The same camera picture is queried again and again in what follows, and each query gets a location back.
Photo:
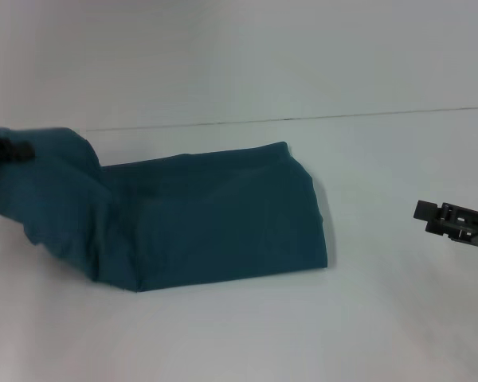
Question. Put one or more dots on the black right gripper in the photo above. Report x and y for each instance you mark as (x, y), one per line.
(466, 227)

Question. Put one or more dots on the blue t-shirt with FREE print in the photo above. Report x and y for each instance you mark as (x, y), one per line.
(183, 215)

